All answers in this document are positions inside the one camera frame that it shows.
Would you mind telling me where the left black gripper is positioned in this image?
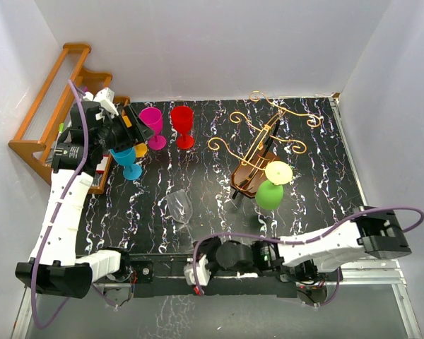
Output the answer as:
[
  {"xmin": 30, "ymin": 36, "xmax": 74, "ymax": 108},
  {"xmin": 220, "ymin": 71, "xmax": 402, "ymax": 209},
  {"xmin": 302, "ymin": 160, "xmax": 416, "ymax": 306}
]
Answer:
[{"xmin": 95, "ymin": 105, "xmax": 155, "ymax": 153}]

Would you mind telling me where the blue plastic wine glass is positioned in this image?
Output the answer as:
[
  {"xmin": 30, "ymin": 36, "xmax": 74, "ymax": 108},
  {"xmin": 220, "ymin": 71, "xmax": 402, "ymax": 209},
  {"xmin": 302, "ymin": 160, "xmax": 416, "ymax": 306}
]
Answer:
[{"xmin": 110, "ymin": 147, "xmax": 142, "ymax": 181}]

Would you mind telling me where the yellow orange plastic wine glass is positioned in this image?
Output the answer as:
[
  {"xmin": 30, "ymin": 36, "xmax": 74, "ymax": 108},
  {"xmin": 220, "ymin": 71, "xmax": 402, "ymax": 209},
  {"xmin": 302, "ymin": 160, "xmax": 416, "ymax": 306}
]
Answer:
[{"xmin": 123, "ymin": 116, "xmax": 148, "ymax": 158}]

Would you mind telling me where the magenta plastic wine glass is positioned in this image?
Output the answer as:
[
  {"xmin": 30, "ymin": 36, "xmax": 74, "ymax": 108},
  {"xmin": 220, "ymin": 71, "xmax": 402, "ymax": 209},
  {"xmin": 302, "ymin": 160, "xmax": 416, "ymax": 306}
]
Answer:
[{"xmin": 139, "ymin": 107, "xmax": 166, "ymax": 150}]

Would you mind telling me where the clear glass wine glass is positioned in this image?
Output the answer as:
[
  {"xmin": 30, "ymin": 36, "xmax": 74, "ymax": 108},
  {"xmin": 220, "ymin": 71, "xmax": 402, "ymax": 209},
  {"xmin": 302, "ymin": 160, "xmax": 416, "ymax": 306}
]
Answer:
[{"xmin": 166, "ymin": 189, "xmax": 193, "ymax": 234}]

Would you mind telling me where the red plastic wine glass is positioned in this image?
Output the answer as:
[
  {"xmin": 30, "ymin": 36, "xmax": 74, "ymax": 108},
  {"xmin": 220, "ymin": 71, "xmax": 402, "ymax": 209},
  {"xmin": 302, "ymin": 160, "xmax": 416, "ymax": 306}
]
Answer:
[{"xmin": 170, "ymin": 106, "xmax": 194, "ymax": 150}]

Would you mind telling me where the green plastic wine glass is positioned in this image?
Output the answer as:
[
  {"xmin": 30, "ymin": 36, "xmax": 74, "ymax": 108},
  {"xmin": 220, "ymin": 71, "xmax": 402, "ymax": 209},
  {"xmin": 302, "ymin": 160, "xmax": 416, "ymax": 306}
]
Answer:
[{"xmin": 255, "ymin": 161, "xmax": 293, "ymax": 210}]

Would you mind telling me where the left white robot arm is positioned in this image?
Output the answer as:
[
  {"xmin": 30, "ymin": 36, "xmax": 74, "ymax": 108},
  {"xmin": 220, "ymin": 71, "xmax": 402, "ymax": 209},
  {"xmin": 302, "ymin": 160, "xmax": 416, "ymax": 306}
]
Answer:
[{"xmin": 15, "ymin": 101, "xmax": 153, "ymax": 299}]

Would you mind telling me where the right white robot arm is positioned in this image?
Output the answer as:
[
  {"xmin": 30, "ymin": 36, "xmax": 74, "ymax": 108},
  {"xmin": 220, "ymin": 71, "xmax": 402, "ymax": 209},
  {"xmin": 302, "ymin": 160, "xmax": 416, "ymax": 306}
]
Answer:
[{"xmin": 184, "ymin": 206, "xmax": 411, "ymax": 287}]

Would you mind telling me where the wooden stepped shelf rack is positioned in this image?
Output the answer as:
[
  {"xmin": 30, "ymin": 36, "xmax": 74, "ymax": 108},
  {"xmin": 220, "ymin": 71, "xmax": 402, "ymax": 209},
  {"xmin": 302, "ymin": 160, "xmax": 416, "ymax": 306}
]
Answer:
[{"xmin": 8, "ymin": 42, "xmax": 112, "ymax": 184}]

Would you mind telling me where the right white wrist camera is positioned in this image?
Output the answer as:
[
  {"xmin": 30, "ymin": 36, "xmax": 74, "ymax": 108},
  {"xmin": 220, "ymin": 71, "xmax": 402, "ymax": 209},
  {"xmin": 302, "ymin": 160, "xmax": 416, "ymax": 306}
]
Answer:
[{"xmin": 183, "ymin": 256, "xmax": 211, "ymax": 287}]

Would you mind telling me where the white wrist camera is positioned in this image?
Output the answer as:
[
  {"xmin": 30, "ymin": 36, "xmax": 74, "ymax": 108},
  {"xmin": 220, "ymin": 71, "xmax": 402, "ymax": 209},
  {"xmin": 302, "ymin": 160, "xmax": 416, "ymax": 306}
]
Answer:
[
  {"xmin": 183, "ymin": 256, "xmax": 211, "ymax": 287},
  {"xmin": 82, "ymin": 87, "xmax": 119, "ymax": 117}
]

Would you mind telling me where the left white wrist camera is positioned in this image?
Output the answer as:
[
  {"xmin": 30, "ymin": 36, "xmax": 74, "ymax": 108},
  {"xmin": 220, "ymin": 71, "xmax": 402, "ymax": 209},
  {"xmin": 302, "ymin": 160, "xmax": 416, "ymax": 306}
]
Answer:
[{"xmin": 82, "ymin": 87, "xmax": 119, "ymax": 117}]

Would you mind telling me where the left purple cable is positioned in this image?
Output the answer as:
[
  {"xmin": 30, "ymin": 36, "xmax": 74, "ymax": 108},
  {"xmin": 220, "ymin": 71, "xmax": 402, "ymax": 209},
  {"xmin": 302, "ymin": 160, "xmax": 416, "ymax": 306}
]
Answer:
[{"xmin": 31, "ymin": 79, "xmax": 134, "ymax": 329}]

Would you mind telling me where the purple cable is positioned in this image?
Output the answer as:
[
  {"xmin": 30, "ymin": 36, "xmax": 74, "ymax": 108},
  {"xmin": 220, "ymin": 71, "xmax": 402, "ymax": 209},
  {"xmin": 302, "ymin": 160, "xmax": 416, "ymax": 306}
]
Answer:
[
  {"xmin": 192, "ymin": 206, "xmax": 424, "ymax": 307},
  {"xmin": 31, "ymin": 79, "xmax": 134, "ymax": 329}
]

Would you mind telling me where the black front mounting rail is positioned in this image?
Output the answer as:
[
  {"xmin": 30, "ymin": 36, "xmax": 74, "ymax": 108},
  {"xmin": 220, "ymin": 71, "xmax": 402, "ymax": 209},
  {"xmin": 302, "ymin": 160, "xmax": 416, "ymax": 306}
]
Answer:
[{"xmin": 129, "ymin": 253, "xmax": 298, "ymax": 299}]

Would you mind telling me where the gold wire wine glass rack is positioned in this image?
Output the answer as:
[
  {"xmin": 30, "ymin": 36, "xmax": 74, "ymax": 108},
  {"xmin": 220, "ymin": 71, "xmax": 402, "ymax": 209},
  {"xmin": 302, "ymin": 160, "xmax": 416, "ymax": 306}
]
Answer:
[{"xmin": 208, "ymin": 90, "xmax": 324, "ymax": 199}]

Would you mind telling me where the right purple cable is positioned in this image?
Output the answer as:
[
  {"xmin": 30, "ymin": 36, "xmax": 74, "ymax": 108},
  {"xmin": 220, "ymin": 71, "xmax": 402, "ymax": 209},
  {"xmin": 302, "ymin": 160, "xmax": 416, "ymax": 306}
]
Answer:
[{"xmin": 192, "ymin": 206, "xmax": 424, "ymax": 307}]

